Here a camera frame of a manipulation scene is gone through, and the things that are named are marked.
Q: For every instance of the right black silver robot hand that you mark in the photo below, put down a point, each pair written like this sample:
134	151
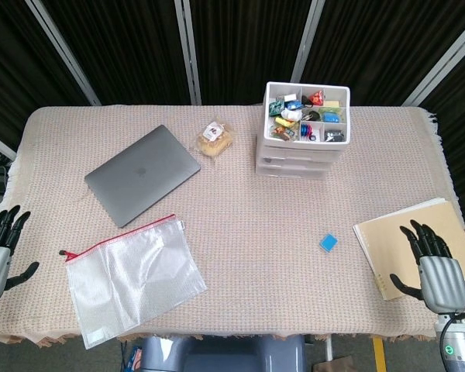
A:
443	283

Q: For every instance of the blue white eraser block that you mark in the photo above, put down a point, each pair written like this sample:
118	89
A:
329	243

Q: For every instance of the brown cardboard box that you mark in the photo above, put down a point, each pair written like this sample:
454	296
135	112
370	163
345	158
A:
333	365

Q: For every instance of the white table leg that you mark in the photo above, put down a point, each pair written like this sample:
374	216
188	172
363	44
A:
329	346

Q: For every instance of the clear mesh pouch red zipper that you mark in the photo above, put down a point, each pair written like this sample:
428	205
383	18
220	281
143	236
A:
131	283

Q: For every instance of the blue printed packet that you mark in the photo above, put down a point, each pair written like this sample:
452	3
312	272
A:
133	358

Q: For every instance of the grey closed laptop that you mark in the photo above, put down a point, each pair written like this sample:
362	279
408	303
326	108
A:
143	174

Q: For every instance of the green patterned packet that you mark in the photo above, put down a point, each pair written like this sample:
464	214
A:
341	116

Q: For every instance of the small blue clips cluster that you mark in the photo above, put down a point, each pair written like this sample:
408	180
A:
306	130

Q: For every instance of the pale yellow sticky pad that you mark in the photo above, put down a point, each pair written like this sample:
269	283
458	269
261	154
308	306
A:
331	103

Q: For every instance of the black round item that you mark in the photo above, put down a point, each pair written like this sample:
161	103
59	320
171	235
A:
312	115

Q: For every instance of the beige woven tablecloth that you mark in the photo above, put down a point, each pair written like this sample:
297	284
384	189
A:
236	232

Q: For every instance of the brown snack packet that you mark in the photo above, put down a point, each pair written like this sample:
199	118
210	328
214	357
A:
282	132

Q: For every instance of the small red packet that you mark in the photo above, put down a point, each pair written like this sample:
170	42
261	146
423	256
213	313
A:
317	98

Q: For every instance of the white crumpled wad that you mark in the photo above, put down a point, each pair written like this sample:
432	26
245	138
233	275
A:
292	115

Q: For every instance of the small yellow item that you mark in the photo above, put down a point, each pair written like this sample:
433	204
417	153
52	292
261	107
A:
283	121

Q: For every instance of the black key fob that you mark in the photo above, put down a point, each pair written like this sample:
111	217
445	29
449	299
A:
306	100

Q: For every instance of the small blue white item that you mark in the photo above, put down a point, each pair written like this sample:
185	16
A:
293	105

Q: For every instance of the grey-blue robot torso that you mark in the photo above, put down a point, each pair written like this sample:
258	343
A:
221	354

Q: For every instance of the small white card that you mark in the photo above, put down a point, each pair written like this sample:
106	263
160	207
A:
290	97

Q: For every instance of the small green packet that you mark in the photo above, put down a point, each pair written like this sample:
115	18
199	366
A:
275	107

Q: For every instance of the bagged bread in clear wrapper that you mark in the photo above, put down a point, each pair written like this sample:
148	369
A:
215	141

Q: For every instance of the grey partition frame post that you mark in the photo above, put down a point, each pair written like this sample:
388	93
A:
441	66
306	46
188	50
0	145
62	50

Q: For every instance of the white drawer organizer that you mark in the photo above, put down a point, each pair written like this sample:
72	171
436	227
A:
265	128

